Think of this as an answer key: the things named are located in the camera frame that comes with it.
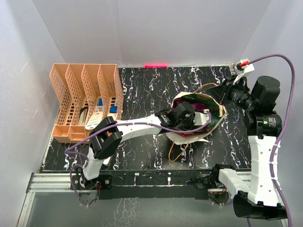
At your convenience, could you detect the white plastic hook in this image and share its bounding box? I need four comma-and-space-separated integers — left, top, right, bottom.
103, 157, 112, 166

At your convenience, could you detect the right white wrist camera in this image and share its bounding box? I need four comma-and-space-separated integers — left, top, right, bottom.
232, 58, 255, 85

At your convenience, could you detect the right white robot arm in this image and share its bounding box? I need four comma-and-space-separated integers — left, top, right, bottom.
206, 76, 287, 220

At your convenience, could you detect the black white stapler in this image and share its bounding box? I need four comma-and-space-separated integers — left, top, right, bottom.
79, 107, 88, 126

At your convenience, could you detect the purple snack bag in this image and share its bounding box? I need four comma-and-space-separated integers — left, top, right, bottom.
191, 102, 209, 113

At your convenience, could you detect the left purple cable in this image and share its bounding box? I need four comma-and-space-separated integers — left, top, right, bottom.
64, 110, 213, 209

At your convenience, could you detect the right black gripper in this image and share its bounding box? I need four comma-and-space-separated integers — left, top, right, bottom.
207, 74, 257, 111

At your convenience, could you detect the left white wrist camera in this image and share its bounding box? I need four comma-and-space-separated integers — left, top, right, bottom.
194, 109, 212, 126

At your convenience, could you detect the purple cable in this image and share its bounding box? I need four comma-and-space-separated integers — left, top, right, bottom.
64, 110, 213, 209
198, 53, 296, 227

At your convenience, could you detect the red doritos snack bag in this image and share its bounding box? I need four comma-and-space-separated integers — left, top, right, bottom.
178, 131, 202, 138

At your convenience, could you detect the red light strip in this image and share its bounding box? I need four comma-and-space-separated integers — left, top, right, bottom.
144, 63, 167, 68

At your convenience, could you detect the aluminium frame rail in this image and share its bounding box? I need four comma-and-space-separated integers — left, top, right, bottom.
16, 174, 293, 227

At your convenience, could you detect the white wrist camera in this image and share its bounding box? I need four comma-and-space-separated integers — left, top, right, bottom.
232, 58, 255, 85
194, 109, 212, 126

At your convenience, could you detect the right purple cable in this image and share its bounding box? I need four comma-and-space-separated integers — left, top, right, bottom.
198, 53, 296, 227

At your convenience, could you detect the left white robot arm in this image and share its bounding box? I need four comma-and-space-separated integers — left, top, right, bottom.
79, 101, 201, 189

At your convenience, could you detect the white calculator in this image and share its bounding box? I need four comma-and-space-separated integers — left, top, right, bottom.
85, 112, 103, 130

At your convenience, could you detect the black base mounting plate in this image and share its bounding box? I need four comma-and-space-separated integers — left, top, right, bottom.
71, 169, 231, 204

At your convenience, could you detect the pink plastic file organizer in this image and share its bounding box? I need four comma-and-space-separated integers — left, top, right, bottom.
50, 63, 124, 143

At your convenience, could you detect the green real chips bag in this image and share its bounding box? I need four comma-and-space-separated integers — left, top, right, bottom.
202, 96, 220, 127

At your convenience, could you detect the blue object in organizer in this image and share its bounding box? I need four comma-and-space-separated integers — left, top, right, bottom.
109, 105, 118, 114

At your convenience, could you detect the brown paper bag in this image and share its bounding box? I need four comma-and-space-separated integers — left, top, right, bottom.
165, 82, 228, 163

